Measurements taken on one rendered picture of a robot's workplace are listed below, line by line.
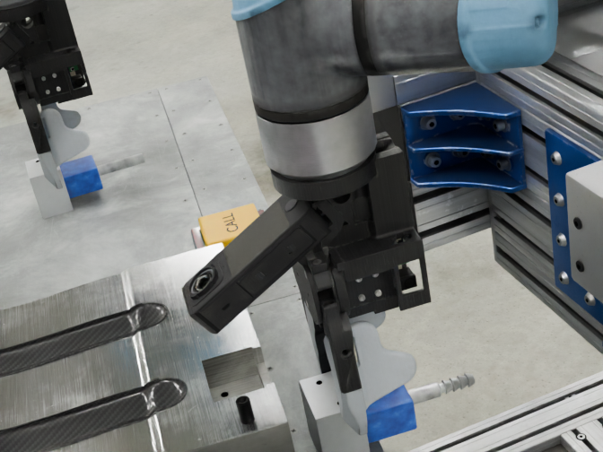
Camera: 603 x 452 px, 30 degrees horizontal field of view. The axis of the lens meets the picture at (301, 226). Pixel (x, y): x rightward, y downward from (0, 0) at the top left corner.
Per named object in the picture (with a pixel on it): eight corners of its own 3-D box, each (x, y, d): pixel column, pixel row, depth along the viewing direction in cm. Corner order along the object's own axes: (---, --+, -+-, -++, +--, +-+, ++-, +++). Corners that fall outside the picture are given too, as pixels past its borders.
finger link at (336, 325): (368, 395, 76) (340, 278, 74) (346, 403, 76) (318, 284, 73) (351, 370, 81) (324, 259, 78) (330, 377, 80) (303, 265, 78)
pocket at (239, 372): (268, 382, 85) (259, 343, 84) (284, 424, 81) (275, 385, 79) (212, 398, 85) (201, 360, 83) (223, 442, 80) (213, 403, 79)
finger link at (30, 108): (51, 152, 120) (27, 73, 118) (38, 157, 120) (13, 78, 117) (49, 146, 125) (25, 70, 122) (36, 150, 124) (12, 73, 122)
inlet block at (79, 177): (144, 169, 134) (134, 129, 131) (152, 186, 130) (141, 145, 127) (38, 201, 131) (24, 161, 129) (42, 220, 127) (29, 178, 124)
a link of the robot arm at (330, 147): (268, 135, 68) (241, 90, 75) (282, 200, 70) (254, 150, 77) (384, 104, 69) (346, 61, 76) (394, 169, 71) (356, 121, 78)
